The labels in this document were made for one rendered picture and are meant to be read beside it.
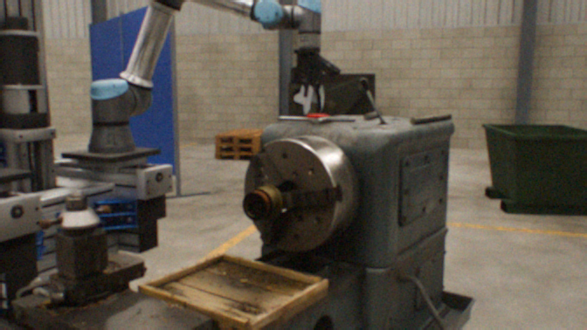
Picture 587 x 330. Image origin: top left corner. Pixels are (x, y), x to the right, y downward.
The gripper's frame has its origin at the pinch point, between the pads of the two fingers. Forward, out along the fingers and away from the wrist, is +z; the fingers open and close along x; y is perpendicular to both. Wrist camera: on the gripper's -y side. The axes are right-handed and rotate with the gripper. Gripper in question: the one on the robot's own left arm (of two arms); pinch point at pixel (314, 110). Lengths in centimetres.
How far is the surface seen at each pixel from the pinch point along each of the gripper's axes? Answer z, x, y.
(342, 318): 55, 27, -27
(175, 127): 46, -273, 373
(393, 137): 5.9, 10.6, -33.2
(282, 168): 13.9, 31.9, -10.5
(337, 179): 15.6, 29.4, -26.6
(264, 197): 19, 45, -15
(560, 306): 129, -203, -50
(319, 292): 41, 43, -30
